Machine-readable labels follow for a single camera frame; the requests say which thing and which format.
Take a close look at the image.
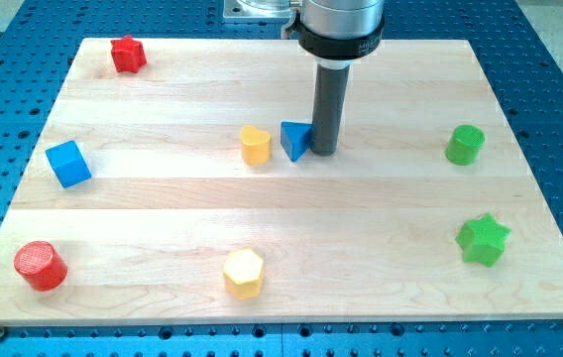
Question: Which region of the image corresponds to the wooden board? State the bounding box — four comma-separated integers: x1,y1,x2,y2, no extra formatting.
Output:
0,38,563,326

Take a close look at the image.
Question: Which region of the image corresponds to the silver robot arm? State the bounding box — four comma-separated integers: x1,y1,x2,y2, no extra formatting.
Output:
281,0,385,70

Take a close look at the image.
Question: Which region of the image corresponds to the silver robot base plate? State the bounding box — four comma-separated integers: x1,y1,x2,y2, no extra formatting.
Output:
223,0,291,23

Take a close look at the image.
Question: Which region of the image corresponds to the yellow heart block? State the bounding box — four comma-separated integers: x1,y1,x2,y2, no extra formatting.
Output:
240,125,272,166

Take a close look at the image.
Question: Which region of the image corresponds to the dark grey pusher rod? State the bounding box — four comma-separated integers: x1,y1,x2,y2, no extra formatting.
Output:
310,64,349,156

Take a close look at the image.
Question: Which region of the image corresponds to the green star block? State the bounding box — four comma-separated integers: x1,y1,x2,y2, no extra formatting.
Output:
455,213,511,268

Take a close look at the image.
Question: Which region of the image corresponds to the blue cube block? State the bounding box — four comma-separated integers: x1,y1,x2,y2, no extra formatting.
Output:
45,141,91,188

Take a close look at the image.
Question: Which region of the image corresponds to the red star block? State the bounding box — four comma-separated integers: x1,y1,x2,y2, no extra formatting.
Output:
110,35,147,73

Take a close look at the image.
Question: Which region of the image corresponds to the blue triangle block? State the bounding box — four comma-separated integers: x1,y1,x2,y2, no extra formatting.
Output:
281,121,312,162

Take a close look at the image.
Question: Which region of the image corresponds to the red cylinder block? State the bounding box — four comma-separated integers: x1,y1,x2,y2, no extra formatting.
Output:
13,241,67,292

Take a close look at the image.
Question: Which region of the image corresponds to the green cylinder block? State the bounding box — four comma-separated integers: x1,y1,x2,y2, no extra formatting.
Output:
445,125,486,166

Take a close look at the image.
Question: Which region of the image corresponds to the yellow hexagon block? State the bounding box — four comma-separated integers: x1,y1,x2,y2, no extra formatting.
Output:
223,248,264,299

